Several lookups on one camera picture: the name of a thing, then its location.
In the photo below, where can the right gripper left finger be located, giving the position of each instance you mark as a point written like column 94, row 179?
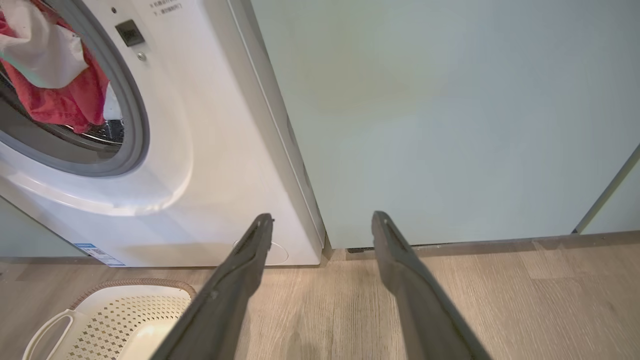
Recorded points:
column 225, row 310

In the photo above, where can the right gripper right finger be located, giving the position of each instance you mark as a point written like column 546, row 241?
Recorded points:
column 420, row 310

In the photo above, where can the red garment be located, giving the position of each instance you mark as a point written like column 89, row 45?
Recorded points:
column 60, row 105

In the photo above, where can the white garment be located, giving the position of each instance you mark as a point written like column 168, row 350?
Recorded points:
column 45, row 55

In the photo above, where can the white front-load washing machine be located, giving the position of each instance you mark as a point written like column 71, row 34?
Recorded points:
column 200, row 150

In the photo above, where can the round white filter cover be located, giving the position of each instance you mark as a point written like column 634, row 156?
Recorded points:
column 279, row 253

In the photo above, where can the white perforated laundry basket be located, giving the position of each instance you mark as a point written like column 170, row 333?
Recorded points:
column 115, row 320

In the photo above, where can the blue energy label sticker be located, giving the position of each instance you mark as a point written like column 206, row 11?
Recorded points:
column 100, row 255

